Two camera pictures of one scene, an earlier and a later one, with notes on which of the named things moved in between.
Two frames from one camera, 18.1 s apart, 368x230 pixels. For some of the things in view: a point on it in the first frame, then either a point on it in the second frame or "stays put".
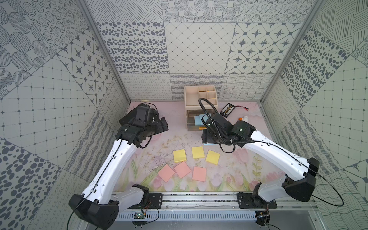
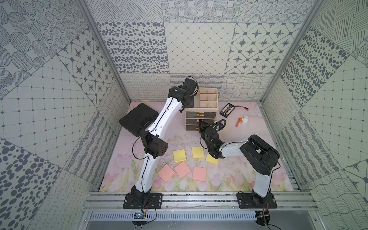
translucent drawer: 190,120 → 199,114
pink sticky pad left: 166,173 stays put
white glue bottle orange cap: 245,118 stays put
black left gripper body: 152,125 → 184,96
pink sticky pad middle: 182,169 stays put
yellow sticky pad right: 212,157 stays put
